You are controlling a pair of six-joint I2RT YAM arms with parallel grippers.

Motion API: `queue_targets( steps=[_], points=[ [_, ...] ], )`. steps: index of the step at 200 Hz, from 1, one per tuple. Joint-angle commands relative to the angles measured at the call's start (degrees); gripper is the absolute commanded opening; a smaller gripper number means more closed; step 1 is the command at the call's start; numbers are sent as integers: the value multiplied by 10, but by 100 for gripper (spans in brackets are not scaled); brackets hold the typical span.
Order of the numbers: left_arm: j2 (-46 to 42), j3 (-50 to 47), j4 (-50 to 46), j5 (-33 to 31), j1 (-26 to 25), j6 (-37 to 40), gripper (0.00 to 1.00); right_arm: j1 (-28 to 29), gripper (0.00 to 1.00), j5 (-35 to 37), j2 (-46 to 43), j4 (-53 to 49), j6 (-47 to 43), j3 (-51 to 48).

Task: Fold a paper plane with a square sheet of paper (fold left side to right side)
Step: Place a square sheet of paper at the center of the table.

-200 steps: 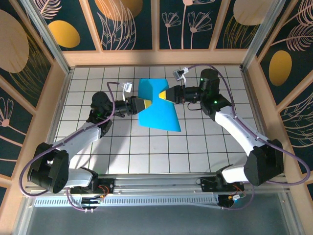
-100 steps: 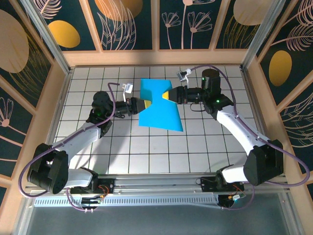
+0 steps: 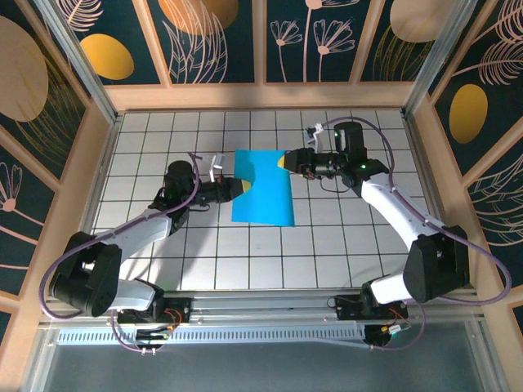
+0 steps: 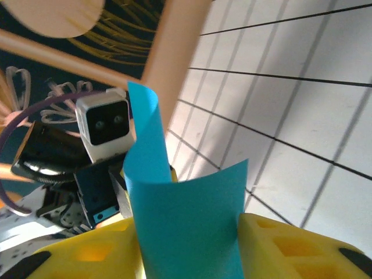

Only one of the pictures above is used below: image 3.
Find blue square paper sheet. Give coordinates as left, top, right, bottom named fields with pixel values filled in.
left=230, top=149, right=296, bottom=227

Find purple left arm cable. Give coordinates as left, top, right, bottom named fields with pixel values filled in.
left=38, top=150, right=205, bottom=354

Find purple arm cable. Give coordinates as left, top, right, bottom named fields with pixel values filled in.
left=320, top=116, right=514, bottom=352
left=38, top=150, right=205, bottom=354

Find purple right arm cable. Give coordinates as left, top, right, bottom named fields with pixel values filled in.
left=320, top=116, right=514, bottom=352

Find aluminium table side rail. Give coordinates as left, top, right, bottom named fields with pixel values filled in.
left=402, top=112, right=469, bottom=291
left=65, top=112, right=126, bottom=297

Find aluminium mounting rail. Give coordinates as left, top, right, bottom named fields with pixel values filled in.
left=38, top=287, right=487, bottom=328

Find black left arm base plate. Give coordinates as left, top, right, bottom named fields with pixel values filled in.
left=117, top=296, right=193, bottom=326

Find aluminium frame post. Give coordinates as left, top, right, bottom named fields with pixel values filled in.
left=34, top=0, right=123, bottom=123
left=402, top=0, right=477, bottom=119

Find orange left base wires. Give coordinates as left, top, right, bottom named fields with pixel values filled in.
left=163, top=308, right=184, bottom=330

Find orange base wires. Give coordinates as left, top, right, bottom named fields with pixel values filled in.
left=387, top=305, right=409, bottom=327
left=163, top=308, right=184, bottom=330

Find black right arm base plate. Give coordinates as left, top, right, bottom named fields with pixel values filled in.
left=333, top=294, right=409, bottom=323

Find white slotted cable duct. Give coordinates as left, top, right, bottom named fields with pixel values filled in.
left=56, top=328, right=369, bottom=346

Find orange right base wires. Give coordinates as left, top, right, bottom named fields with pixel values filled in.
left=387, top=305, right=409, bottom=327

